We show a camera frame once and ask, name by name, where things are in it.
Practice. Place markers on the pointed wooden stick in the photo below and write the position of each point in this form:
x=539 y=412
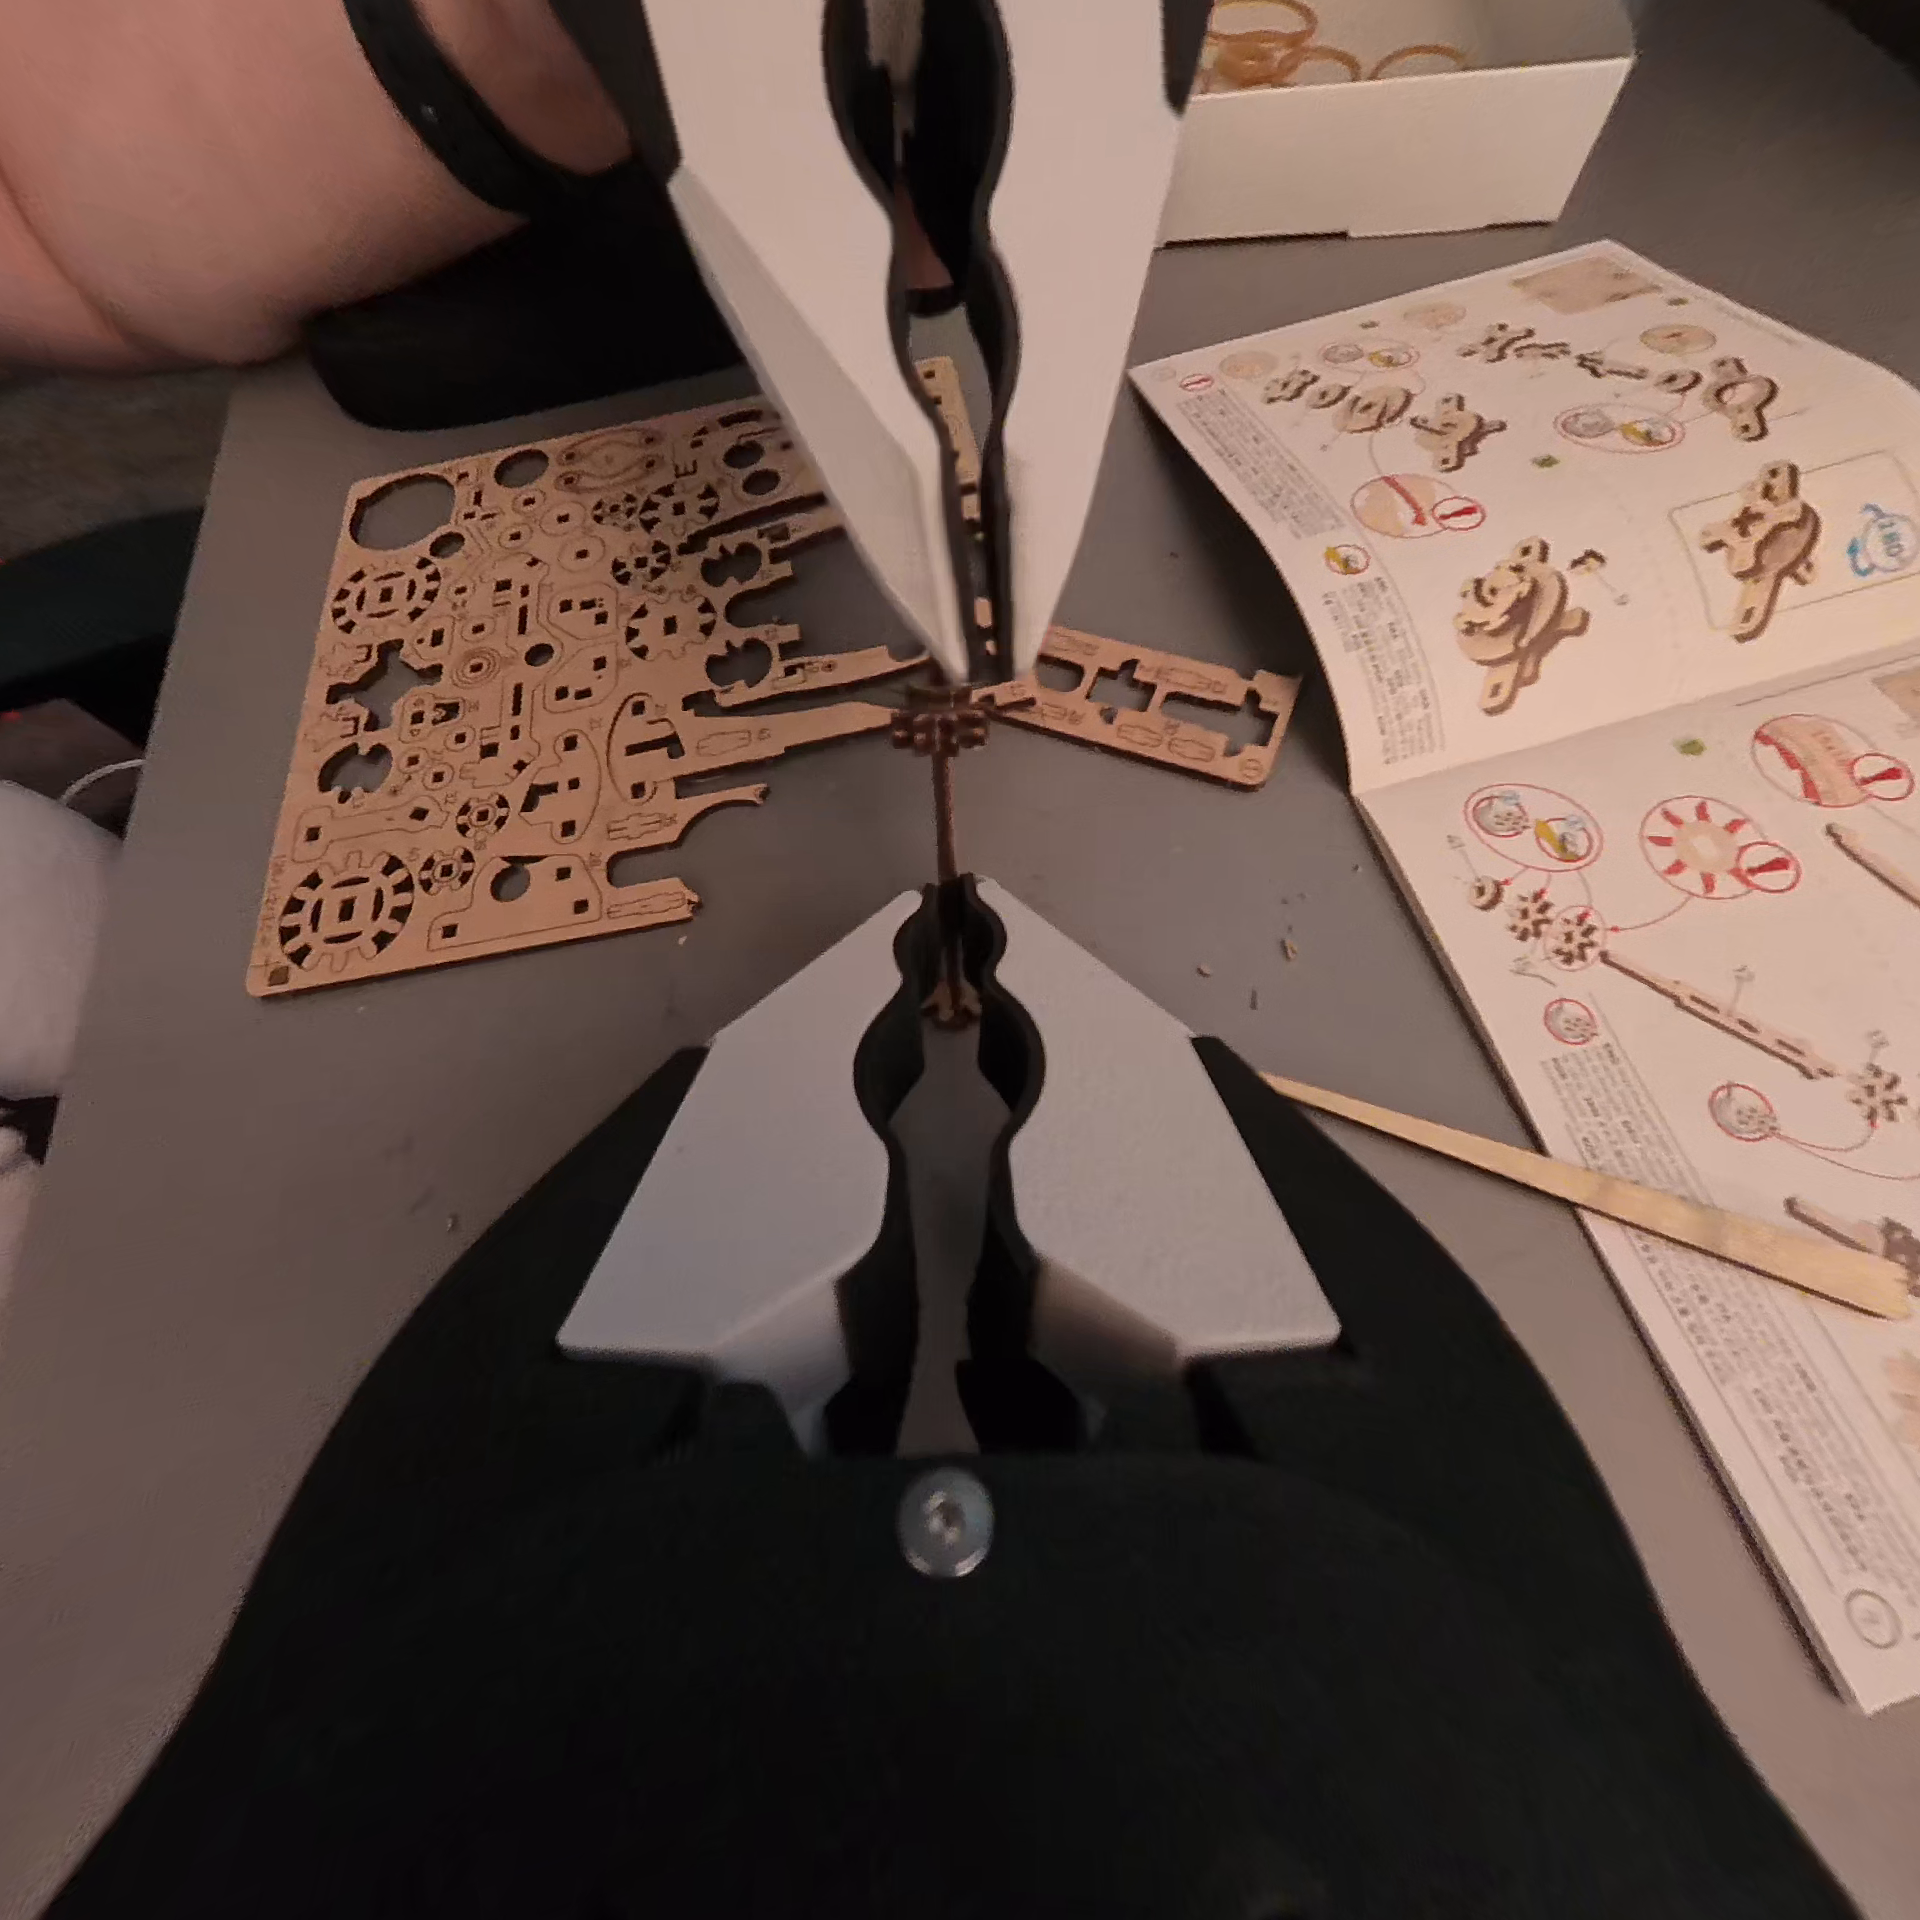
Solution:
x=1621 y=1192

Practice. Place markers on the person's left hand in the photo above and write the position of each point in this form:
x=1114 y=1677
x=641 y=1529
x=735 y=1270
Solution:
x=555 y=76

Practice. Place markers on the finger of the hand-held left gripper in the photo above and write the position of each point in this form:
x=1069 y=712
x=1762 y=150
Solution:
x=782 y=270
x=1095 y=225

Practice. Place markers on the white cardboard box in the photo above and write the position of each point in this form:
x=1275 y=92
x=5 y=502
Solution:
x=1395 y=150

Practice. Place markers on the person's pale trousers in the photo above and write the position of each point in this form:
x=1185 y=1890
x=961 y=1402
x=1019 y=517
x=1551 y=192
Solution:
x=44 y=930

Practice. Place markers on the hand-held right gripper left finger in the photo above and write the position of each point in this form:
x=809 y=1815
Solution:
x=722 y=1200

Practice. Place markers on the laser-cut wooden parts sheet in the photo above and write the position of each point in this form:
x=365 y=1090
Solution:
x=497 y=705

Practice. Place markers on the thin wooden axle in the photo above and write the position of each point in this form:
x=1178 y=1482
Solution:
x=947 y=840

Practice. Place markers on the pile of tan rubber bands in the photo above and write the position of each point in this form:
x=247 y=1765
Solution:
x=1289 y=52

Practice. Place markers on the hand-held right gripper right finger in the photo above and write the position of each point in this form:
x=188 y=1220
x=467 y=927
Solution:
x=1169 y=1200

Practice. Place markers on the person's left forearm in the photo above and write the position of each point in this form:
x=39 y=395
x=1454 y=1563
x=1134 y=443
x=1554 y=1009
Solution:
x=195 y=182

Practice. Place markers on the small wooden parts strip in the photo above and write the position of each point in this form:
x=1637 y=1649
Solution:
x=1185 y=699

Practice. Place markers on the open instruction booklet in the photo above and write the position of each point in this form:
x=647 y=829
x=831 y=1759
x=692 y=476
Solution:
x=1649 y=930

